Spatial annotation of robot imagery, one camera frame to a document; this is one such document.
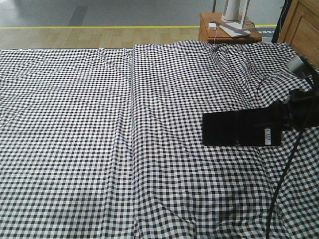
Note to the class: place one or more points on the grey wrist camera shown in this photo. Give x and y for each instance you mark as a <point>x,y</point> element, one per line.
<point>296,65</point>

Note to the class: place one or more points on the black white checkered bedsheet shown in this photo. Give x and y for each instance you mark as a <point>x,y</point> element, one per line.
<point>106,143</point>

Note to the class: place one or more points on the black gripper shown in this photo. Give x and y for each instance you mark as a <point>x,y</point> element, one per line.
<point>302,111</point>

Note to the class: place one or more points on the wooden bedside table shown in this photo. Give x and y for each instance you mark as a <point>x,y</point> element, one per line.
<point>219,36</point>

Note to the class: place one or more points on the white power adapter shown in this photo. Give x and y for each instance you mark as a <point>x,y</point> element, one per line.
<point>212,26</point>

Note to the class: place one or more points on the black foldable smartphone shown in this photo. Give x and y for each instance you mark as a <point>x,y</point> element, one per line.
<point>235,128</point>

